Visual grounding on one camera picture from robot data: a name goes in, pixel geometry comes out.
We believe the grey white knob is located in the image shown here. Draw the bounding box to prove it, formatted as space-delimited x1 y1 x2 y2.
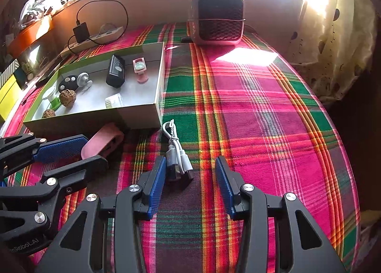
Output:
77 72 93 87

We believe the pale patterned curtain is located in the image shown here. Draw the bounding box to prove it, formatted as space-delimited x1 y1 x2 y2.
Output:
286 0 378 107

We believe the small pink heater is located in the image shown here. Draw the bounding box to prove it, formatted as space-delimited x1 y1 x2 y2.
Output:
187 0 246 45

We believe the beige power strip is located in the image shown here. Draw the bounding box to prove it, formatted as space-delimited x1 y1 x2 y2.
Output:
60 26 124 56

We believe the black disc with white dots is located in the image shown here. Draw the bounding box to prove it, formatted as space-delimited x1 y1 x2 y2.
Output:
58 74 78 92

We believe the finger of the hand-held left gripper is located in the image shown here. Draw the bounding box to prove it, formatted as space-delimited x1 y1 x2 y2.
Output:
0 155 109 232
0 132 90 178

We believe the glass shelf cabinet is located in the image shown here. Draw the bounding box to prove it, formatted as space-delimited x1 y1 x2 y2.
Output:
18 37 60 83

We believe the white spool with green base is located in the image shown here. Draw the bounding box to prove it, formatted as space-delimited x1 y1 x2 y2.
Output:
42 87 61 110

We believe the white clear plastic cap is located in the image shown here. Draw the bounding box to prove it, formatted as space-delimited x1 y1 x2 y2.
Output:
105 93 124 108

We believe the pink holder with green disc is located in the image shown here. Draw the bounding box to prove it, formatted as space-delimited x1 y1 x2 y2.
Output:
132 57 148 83

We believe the black charger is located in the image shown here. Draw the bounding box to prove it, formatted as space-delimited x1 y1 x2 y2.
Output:
73 22 90 44

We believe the black charger cable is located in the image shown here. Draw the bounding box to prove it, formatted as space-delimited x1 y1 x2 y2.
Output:
67 0 129 50

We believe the pink clip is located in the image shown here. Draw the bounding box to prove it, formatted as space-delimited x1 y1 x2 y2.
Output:
81 122 125 160

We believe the green white striped box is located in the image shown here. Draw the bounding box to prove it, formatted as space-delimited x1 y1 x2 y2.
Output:
0 61 20 84

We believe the white usb cable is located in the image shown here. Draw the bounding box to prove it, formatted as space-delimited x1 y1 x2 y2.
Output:
162 120 195 181

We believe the black phone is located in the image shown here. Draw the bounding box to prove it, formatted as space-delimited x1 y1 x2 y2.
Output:
39 60 63 81

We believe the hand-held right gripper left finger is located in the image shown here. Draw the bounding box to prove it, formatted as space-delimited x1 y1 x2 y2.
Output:
36 155 167 273

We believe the pale wrapped bundle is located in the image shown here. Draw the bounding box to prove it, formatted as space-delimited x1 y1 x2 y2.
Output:
19 0 48 27

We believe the black handheld device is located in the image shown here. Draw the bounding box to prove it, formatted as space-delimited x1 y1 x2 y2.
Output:
105 55 125 88

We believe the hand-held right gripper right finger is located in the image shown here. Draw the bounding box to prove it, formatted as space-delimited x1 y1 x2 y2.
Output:
215 155 347 273

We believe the orange shelf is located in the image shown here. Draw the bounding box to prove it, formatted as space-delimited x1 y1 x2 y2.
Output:
7 14 55 56

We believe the yellow box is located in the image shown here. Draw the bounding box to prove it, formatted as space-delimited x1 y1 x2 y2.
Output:
0 75 23 121

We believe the green white cardboard box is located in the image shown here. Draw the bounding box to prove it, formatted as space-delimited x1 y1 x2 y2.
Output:
23 42 165 139

